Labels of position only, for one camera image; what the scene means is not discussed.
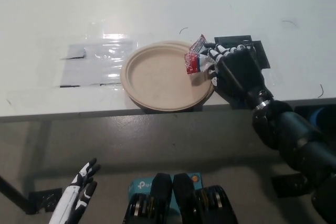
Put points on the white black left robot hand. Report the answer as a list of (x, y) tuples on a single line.
[(67, 200)]

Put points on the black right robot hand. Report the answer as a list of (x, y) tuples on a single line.
[(241, 77)]

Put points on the sunflower seed bag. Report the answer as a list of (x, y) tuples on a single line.
[(194, 62)]

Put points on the black floor foot plate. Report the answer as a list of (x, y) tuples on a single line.
[(39, 200), (283, 186)]

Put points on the beige paper plate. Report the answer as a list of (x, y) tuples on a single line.
[(160, 77), (210, 93)]

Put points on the black tape patch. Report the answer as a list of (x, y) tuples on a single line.
[(262, 56)]

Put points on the black table leg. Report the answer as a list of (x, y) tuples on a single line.
[(11, 192)]

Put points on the black object with blue part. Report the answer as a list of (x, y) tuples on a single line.
[(307, 113)]

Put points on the clear plastic sheet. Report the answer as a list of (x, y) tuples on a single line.
[(89, 64)]

